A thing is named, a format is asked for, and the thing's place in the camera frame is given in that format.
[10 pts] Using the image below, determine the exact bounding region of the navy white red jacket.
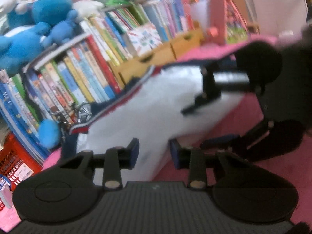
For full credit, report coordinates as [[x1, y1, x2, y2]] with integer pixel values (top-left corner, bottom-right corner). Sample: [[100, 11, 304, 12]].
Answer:
[[61, 65, 243, 182]]

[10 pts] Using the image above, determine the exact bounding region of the pink patterned bed sheet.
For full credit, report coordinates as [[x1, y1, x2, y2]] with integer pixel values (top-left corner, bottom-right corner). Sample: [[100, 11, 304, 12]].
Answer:
[[12, 33, 311, 233]]

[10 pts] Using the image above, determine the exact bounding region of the miniature metal bicycle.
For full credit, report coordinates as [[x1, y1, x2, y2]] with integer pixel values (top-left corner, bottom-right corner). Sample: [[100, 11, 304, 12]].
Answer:
[[52, 103, 93, 132]]

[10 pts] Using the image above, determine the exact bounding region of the small blue plush ball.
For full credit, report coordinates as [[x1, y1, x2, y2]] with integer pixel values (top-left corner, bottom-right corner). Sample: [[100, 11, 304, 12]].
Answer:
[[38, 119, 61, 150]]

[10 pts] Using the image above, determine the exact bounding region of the wooden drawer shelf organizer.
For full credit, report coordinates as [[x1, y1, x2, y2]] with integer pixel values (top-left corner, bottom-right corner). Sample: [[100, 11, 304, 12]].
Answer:
[[112, 27, 204, 88]]

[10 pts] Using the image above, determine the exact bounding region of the red plastic crate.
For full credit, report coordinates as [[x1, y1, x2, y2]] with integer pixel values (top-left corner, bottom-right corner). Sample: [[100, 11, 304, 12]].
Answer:
[[1, 132, 42, 209]]

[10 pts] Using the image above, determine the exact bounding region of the blue plush toy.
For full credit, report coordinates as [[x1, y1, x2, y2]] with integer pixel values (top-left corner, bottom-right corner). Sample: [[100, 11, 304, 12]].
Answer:
[[1, 0, 78, 77]]

